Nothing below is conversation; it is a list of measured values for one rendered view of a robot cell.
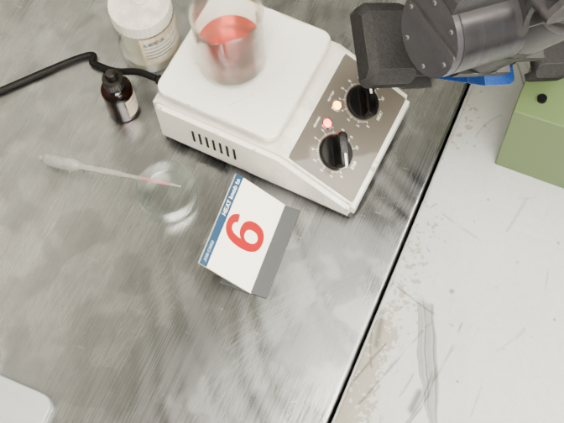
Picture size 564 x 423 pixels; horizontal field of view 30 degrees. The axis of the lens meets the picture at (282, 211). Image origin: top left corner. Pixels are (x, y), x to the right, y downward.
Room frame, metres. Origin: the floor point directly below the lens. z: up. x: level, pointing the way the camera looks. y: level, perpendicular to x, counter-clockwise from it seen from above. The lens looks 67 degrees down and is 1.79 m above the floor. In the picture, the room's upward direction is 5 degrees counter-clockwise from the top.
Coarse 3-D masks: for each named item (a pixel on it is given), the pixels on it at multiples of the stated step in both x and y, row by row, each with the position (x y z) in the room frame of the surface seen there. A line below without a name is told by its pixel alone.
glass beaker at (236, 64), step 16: (192, 0) 0.51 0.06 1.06; (208, 0) 0.52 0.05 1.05; (224, 0) 0.52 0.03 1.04; (240, 0) 0.52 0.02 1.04; (256, 0) 0.50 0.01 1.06; (192, 16) 0.50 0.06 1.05; (208, 16) 0.52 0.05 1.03; (256, 16) 0.51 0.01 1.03; (192, 32) 0.49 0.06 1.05; (256, 32) 0.47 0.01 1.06; (208, 48) 0.47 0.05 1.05; (224, 48) 0.46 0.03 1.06; (240, 48) 0.46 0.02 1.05; (256, 48) 0.47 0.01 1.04; (208, 64) 0.47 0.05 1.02; (224, 64) 0.46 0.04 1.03; (240, 64) 0.46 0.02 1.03; (256, 64) 0.47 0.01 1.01; (208, 80) 0.47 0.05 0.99; (224, 80) 0.46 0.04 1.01; (240, 80) 0.46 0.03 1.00; (256, 80) 0.47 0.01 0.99
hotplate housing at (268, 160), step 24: (336, 48) 0.51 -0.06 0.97; (312, 96) 0.46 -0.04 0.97; (168, 120) 0.46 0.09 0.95; (192, 120) 0.45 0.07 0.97; (192, 144) 0.45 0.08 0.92; (216, 144) 0.43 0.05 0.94; (240, 144) 0.42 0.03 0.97; (264, 144) 0.42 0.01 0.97; (288, 144) 0.42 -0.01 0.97; (384, 144) 0.43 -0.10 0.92; (240, 168) 0.42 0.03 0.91; (264, 168) 0.41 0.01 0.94; (288, 168) 0.40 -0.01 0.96; (312, 192) 0.38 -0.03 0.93; (336, 192) 0.38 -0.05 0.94; (360, 192) 0.38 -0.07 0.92
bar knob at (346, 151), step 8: (328, 136) 0.43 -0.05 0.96; (336, 136) 0.42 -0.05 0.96; (344, 136) 0.42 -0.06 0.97; (328, 144) 0.42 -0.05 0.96; (336, 144) 0.41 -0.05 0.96; (344, 144) 0.41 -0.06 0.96; (320, 152) 0.41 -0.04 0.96; (328, 152) 0.41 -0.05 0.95; (336, 152) 0.41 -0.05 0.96; (344, 152) 0.41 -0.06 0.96; (328, 160) 0.40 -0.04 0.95; (336, 160) 0.40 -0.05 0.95; (344, 160) 0.40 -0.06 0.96; (336, 168) 0.40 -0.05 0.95; (344, 168) 0.39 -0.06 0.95
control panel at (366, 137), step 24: (336, 72) 0.48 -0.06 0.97; (336, 96) 0.46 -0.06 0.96; (384, 96) 0.47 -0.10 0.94; (312, 120) 0.44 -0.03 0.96; (336, 120) 0.44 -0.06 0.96; (360, 120) 0.44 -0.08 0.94; (384, 120) 0.45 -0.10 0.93; (312, 144) 0.42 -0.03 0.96; (360, 144) 0.42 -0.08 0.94; (312, 168) 0.40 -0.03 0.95; (360, 168) 0.40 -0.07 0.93
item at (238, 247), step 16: (240, 192) 0.39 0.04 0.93; (256, 192) 0.39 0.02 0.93; (240, 208) 0.38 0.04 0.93; (256, 208) 0.38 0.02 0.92; (272, 208) 0.38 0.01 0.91; (224, 224) 0.36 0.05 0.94; (240, 224) 0.36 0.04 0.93; (256, 224) 0.36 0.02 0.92; (224, 240) 0.35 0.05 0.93; (240, 240) 0.35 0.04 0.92; (256, 240) 0.35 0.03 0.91; (224, 256) 0.33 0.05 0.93; (240, 256) 0.33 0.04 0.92; (256, 256) 0.34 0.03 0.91; (224, 272) 0.32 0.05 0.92; (240, 272) 0.32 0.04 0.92
